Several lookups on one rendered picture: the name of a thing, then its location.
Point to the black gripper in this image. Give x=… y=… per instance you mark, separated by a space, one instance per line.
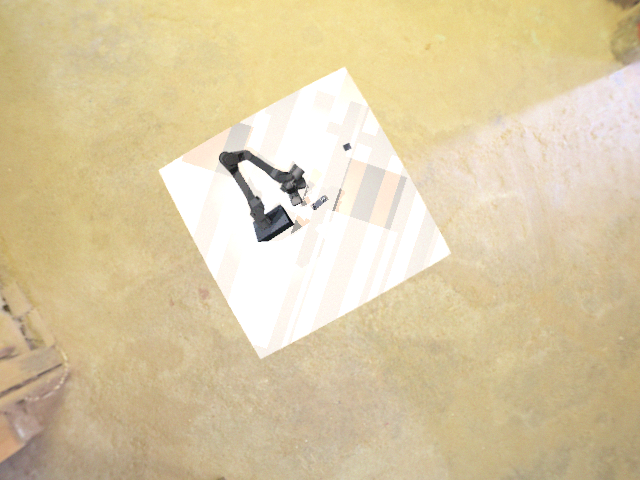
x=293 y=196

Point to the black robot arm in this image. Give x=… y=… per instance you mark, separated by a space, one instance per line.
x=230 y=162

